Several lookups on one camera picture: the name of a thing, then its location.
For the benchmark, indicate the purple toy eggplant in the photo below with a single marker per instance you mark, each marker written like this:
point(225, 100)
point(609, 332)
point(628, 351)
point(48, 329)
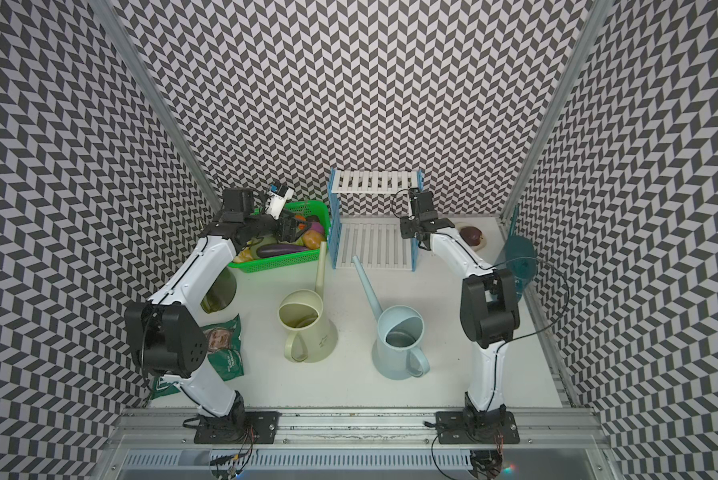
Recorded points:
point(279, 249)

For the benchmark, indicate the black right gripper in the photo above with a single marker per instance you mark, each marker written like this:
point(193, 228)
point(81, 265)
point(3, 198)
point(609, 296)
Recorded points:
point(404, 226)

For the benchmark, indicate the cream watering can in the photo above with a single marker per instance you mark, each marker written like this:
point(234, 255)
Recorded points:
point(312, 336)

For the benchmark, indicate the green snack bag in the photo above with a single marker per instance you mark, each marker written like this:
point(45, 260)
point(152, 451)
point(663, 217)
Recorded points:
point(218, 354)

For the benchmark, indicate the light blue watering can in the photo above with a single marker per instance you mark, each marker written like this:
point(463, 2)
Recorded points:
point(397, 352)

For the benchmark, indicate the teal watering can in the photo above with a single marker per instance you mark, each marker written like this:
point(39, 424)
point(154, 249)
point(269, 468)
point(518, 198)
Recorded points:
point(519, 256)

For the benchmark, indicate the olive green watering can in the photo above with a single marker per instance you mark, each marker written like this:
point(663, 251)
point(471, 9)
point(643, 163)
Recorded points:
point(222, 292)

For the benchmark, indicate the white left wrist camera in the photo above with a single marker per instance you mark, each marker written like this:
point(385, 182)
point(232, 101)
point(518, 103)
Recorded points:
point(277, 197)

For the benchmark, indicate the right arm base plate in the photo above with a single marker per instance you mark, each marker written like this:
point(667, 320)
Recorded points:
point(494, 427)

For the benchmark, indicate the dark red apple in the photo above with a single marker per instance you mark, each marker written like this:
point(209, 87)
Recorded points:
point(472, 235)

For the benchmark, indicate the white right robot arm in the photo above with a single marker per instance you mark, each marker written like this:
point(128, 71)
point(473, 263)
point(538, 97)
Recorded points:
point(489, 312)

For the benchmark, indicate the cream square plate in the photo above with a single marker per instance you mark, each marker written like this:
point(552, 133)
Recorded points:
point(459, 225)

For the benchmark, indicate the green plastic basket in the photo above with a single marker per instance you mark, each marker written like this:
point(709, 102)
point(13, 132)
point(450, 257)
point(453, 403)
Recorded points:
point(312, 221)

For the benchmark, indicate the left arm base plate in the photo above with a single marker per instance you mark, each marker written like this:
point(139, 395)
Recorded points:
point(258, 427)

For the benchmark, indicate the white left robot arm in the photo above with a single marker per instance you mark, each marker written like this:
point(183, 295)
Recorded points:
point(212, 396)

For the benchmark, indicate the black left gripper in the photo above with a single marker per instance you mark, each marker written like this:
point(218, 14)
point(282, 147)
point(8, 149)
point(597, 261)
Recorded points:
point(292, 235)

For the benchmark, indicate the blue and white wooden shelf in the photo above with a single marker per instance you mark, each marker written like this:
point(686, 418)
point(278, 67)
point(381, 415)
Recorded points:
point(376, 241)

